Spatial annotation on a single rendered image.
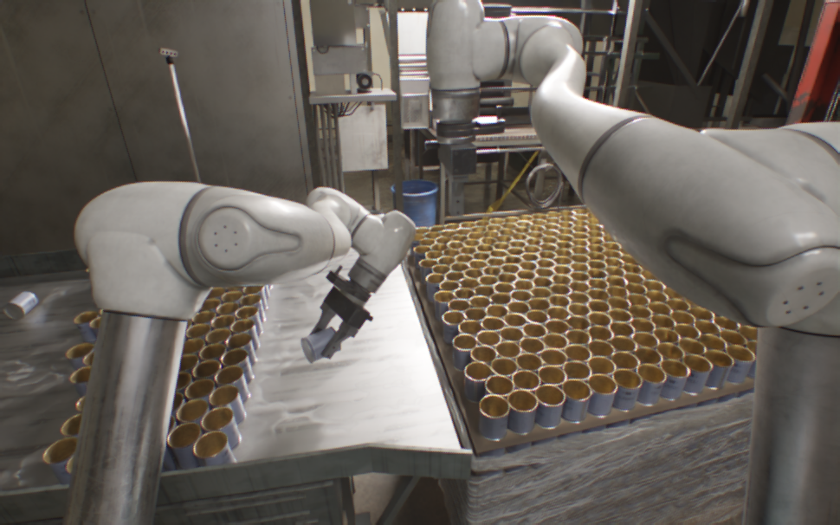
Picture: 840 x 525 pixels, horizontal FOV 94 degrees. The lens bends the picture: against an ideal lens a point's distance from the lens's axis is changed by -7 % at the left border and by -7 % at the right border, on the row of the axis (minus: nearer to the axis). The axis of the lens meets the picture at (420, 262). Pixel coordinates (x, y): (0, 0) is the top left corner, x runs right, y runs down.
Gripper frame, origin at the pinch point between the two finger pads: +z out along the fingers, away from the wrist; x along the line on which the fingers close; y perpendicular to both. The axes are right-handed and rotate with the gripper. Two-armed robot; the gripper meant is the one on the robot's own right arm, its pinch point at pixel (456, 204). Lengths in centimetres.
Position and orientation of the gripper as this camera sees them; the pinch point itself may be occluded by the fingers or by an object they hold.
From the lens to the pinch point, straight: 88.4
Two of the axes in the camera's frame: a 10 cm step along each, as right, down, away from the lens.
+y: -9.9, 1.1, -1.1
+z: 0.5, 8.8, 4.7
